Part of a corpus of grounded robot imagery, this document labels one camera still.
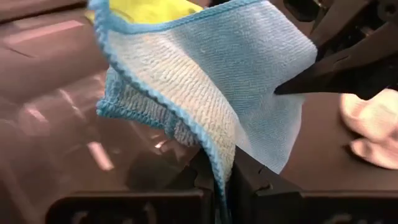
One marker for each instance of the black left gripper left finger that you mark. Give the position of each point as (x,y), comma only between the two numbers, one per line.
(203,177)

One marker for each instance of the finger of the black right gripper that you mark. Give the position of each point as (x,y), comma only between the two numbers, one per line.
(357,77)
(345,18)

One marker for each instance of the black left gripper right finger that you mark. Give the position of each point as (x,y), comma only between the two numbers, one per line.
(244,177)

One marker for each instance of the grey waffle microfiber towel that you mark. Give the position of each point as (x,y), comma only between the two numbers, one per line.
(373,124)

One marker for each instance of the light blue microfiber towel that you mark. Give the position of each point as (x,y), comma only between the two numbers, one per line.
(217,77)

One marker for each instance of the green microfiber towel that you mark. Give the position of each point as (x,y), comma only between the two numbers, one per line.
(149,11)

